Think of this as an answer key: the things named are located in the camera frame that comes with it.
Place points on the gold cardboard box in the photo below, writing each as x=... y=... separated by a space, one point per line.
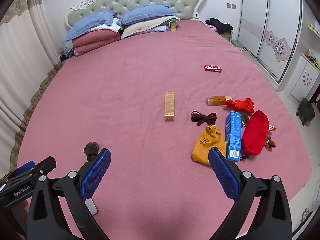
x=169 y=106

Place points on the yellow orange sock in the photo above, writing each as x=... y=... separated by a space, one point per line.
x=216 y=101

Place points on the white floral pillow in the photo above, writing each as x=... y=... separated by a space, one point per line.
x=140 y=28

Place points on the small red white wrapper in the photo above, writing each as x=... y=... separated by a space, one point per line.
x=272 y=128

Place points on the red crumpled cloth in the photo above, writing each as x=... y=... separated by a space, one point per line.
x=241 y=104

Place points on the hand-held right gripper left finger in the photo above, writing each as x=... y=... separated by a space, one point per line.
x=96 y=175

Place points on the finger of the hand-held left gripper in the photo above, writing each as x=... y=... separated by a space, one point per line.
x=41 y=166
x=25 y=167

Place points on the large blue pillow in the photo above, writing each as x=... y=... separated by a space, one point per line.
x=87 y=26

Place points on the pink pillow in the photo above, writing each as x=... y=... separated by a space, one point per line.
x=95 y=46
x=96 y=38

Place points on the colourful toy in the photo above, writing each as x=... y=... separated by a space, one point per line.
x=313 y=58

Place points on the dark clothes heap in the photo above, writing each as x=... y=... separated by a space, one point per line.
x=67 y=54

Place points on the baby sippy bottle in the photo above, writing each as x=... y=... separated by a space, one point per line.
x=173 y=25

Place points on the beige curtain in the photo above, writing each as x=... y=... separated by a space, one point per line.
x=22 y=67

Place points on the brown patterned sock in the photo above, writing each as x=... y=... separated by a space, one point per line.
x=244 y=120

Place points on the white nightstand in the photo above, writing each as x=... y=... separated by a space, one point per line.
x=228 y=36

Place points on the white folded cloth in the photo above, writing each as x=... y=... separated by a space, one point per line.
x=111 y=26

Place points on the dark grey sock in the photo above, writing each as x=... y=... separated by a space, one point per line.
x=91 y=150

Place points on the white flat device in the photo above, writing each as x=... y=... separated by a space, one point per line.
x=91 y=206

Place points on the red fabric pouch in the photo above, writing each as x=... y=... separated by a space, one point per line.
x=255 y=135

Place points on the white sliding wardrobe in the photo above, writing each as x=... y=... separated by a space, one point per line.
x=267 y=30

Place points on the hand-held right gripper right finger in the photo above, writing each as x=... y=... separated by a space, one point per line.
x=223 y=177

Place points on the black clothes pile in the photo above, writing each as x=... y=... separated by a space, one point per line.
x=221 y=25

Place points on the small blue pillow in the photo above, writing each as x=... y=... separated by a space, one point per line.
x=147 y=13

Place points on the red snack wrapper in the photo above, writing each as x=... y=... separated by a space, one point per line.
x=213 y=68

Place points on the blue cardboard box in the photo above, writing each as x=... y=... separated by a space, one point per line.
x=233 y=136

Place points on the white low cabinet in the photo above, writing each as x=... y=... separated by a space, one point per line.
x=305 y=80

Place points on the green stool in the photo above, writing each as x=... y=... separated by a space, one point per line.
x=306 y=108

